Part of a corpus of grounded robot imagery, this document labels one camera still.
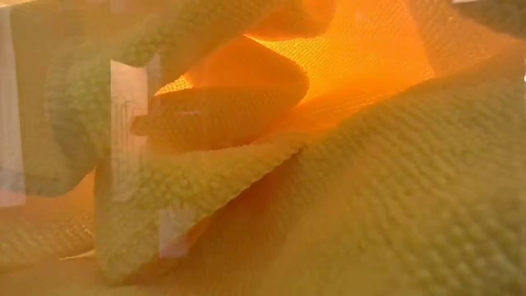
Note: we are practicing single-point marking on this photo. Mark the orange microfiber towel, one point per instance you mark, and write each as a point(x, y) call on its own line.
point(370, 53)
point(41, 234)

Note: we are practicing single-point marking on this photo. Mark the yellow microfiber towel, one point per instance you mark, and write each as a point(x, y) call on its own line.
point(411, 185)

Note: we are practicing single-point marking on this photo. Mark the white hanging cloth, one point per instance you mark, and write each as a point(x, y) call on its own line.
point(10, 103)

